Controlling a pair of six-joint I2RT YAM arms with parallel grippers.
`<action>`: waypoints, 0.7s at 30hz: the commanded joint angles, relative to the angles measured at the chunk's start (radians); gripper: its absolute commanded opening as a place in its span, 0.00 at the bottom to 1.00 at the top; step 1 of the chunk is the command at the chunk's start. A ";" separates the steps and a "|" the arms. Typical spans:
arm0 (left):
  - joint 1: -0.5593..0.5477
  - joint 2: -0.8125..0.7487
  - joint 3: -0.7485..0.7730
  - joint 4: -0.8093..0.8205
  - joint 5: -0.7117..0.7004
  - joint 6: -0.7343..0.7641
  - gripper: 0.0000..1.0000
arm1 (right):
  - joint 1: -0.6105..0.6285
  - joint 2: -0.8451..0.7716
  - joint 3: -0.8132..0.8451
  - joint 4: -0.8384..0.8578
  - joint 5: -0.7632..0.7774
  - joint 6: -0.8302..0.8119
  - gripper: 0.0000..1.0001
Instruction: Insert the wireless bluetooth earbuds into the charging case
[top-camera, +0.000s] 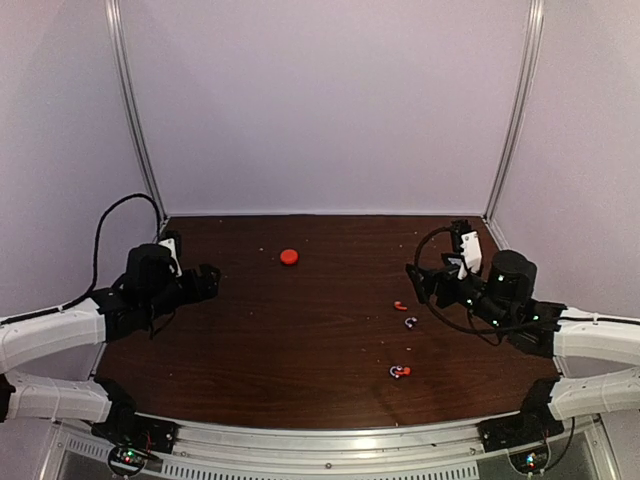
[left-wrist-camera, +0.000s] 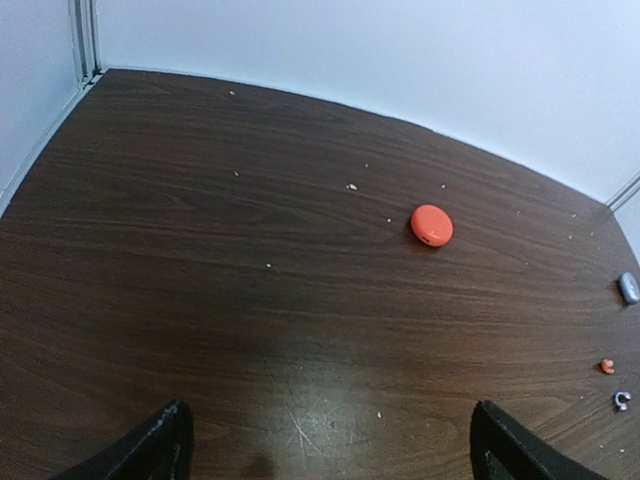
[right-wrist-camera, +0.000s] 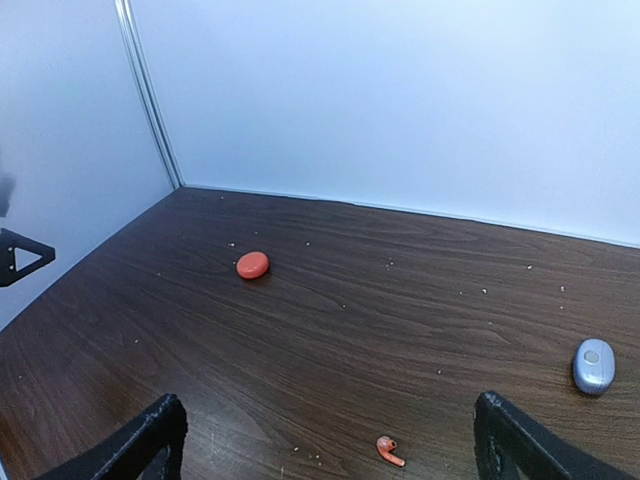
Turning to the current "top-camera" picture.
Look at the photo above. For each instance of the aluminium frame post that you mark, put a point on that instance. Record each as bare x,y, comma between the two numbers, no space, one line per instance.
115,28
527,70

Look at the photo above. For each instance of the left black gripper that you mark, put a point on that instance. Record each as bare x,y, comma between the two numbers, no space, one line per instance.
209,286

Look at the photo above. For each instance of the left aluminium frame post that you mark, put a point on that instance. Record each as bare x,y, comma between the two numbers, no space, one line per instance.
115,28

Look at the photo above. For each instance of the purple earbud with red hook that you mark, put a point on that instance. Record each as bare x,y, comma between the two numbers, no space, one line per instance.
399,371

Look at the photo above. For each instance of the red earbud charging case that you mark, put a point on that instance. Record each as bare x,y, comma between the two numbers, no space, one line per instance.
289,257

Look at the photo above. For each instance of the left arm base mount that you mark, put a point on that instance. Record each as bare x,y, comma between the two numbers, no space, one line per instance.
136,446

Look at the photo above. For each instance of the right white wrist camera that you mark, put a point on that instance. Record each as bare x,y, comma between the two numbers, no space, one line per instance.
466,257

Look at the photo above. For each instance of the front aluminium rail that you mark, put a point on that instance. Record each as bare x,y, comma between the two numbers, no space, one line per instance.
442,451

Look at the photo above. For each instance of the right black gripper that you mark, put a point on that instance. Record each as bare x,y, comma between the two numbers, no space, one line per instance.
432,276

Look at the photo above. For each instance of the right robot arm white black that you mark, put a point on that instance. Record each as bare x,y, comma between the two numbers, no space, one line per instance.
502,305

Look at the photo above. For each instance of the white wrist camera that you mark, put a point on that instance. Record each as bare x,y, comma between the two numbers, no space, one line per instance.
466,257
171,240

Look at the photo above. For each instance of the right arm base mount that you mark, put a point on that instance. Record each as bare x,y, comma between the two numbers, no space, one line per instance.
525,437

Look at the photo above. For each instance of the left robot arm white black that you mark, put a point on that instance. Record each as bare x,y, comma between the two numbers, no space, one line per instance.
152,286

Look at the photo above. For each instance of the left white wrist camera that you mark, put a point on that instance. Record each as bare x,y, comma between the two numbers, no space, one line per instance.
171,240

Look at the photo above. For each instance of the right aluminium frame post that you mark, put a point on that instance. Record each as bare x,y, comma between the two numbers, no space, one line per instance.
527,70

